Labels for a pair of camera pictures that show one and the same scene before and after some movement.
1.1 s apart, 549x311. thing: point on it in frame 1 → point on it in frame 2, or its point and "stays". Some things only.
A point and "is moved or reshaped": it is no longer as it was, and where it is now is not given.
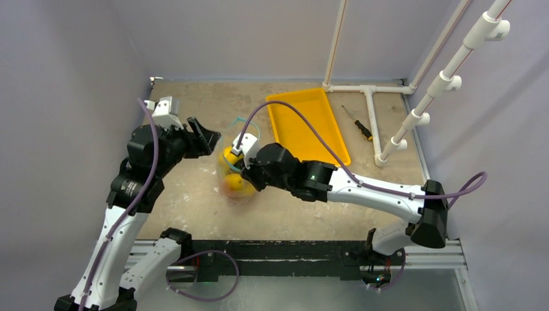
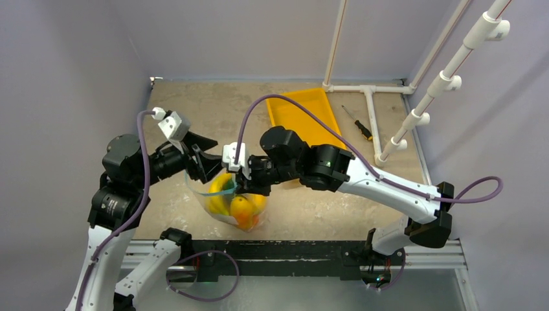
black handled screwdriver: [365, 133] stays
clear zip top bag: [234, 185] is moved or reshaped
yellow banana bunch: [231, 157] is moved or reshaped
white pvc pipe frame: [492, 26] stays
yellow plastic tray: [295, 134] stays
